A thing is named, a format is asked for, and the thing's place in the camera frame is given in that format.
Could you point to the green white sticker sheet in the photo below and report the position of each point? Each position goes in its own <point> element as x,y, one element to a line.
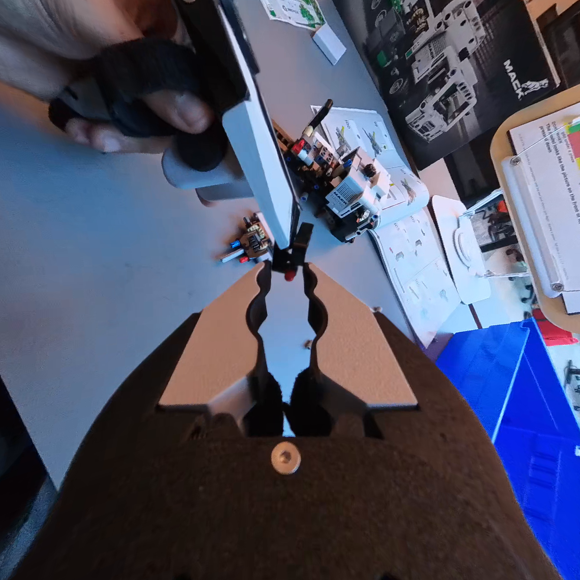
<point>294,11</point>

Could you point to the small white box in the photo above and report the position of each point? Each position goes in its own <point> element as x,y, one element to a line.
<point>330,44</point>

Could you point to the lego instruction booklet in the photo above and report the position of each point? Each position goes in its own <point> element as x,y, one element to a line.
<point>417,272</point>

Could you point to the blue plastic bin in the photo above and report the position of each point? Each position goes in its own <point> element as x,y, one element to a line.
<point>521,408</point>

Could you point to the red bag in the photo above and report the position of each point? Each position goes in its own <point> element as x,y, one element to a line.
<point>555,333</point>

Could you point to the white lego truck model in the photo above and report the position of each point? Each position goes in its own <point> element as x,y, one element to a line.
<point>349,195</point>

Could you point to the person's left hand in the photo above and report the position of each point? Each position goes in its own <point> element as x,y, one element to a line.
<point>179,111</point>

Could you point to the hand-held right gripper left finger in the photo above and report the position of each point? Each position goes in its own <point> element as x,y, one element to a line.
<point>213,353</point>

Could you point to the black lego set box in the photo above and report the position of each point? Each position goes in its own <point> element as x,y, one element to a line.
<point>453,68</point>

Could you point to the small lego gear assembly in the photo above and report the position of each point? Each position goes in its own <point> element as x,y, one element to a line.
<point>253,238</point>

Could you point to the black lego angle beam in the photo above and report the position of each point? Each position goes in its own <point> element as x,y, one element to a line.
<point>292,258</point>

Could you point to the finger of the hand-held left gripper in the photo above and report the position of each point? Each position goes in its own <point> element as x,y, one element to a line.
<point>263,181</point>

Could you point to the document holder stand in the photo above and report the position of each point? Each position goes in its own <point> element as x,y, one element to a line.
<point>462,253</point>

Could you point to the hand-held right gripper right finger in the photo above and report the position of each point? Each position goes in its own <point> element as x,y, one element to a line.
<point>362,358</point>

